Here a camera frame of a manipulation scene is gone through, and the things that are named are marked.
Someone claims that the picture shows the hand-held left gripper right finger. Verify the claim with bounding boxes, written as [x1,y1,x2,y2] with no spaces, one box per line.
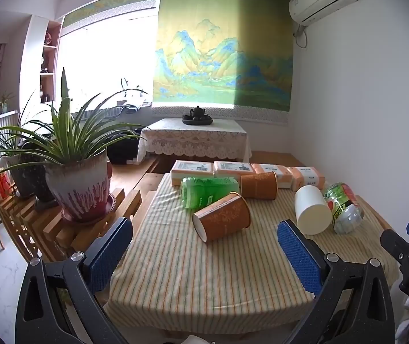
[277,219,396,344]

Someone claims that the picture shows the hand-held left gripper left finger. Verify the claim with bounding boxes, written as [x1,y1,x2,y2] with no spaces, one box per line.
[15,217,134,344]

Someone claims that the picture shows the orange patterned paper cup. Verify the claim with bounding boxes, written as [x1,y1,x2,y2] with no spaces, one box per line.
[192,191,252,242]
[239,171,279,200]

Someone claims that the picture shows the white paper cup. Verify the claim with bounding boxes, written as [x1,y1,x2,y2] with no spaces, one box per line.
[294,185,333,236]

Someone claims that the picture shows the wooden table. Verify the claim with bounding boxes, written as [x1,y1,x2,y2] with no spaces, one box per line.
[354,194,396,232]

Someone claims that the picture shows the red flowerpot saucer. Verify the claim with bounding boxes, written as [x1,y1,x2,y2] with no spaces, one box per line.
[60,193,117,226]

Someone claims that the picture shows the clear bottle red green label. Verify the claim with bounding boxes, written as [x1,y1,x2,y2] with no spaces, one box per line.
[323,182,365,234]

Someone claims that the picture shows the wooden slatted plant stand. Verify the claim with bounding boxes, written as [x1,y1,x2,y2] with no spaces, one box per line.
[0,185,143,263]

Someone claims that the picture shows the white red glazed flowerpot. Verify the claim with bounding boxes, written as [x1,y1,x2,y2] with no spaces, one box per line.
[45,148,114,222]

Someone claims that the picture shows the orange white tissue pack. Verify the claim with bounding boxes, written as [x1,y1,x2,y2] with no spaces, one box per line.
[252,163,294,189]
[287,167,326,191]
[214,161,256,178]
[170,160,215,187]

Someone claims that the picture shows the striped tablecloth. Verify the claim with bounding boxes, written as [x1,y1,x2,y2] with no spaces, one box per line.
[103,172,400,336]

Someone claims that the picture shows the dark bag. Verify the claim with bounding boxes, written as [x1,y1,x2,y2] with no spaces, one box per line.
[107,132,148,166]

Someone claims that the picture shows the green plastic bottle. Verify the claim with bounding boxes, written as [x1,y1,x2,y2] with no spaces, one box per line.
[180,177,241,209]

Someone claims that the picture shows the dark grey flowerpot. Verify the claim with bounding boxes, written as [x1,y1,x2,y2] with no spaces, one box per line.
[5,150,55,203]

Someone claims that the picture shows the large spider plant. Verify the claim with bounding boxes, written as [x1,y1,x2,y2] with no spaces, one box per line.
[0,67,151,173]

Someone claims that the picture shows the orange plastic bag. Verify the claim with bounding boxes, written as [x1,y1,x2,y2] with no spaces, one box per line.
[0,172,16,200]

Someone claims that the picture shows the small table lace cloth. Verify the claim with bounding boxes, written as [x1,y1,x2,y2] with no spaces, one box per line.
[137,117,253,164]

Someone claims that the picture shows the grey cloth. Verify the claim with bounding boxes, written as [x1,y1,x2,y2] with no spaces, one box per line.
[116,101,154,116]

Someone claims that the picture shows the small spider plant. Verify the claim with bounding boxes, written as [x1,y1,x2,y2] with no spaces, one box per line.
[0,91,53,180]

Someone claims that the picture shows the dark tea tray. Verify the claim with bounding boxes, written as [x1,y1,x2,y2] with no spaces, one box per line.
[182,113,213,126]

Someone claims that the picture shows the landscape painting roller blind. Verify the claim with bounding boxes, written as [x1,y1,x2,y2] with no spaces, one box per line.
[151,0,295,112]

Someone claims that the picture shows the landscape painting window valance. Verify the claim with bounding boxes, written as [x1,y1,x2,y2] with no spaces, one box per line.
[62,0,160,28]

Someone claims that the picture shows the wall shelf unit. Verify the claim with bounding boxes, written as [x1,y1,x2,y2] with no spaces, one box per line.
[38,19,62,105]

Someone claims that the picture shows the air conditioner cable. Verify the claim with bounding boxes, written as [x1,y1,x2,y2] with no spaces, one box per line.
[293,24,309,49]

